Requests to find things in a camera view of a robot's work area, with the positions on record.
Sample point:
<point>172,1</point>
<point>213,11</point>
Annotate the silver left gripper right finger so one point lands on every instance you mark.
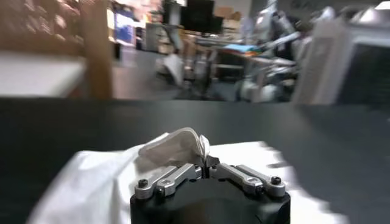
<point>243,178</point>

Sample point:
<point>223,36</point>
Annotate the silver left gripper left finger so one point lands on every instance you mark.
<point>173,179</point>

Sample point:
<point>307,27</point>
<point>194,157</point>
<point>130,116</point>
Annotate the white printed t-shirt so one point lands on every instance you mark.
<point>91,188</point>

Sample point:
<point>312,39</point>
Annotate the white foam board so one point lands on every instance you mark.
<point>174,68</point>

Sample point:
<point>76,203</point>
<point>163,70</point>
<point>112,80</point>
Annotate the white standing desk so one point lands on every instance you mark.
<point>259,64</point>

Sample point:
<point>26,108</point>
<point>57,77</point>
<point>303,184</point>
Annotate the black table cover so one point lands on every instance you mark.
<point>61,121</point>

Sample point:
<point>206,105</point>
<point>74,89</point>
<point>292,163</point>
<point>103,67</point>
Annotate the folded cloth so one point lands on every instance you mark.
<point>240,48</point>

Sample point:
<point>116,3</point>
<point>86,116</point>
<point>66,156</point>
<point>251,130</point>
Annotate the white humanoid robot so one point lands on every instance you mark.
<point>274,27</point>

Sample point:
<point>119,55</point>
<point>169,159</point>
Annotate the white air cooler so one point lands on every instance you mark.
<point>344,61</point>

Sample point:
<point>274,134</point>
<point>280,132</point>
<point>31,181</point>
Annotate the black monitor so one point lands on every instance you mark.
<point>199,15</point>

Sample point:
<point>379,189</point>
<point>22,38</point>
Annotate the white side table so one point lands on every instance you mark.
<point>36,76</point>

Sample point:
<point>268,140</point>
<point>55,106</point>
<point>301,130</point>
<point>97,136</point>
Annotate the wooden post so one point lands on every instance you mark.
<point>97,54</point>

